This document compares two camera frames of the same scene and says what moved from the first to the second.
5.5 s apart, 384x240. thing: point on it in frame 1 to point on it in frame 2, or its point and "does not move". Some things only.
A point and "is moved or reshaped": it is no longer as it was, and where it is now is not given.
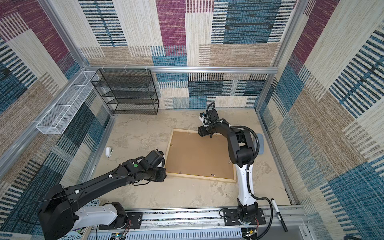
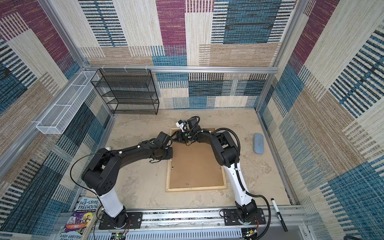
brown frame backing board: x=191 y=154 is moved or reshaped
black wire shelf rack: x=127 y=91 does not move
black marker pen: x=279 y=214 does not move
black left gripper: x=163 y=176 to x=170 y=150
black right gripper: x=202 y=130 to x=178 y=134
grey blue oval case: x=260 y=137 does not move
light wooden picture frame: x=207 y=158 to x=168 y=173
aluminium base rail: x=206 y=224 does not move
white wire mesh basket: x=55 y=120 does not move
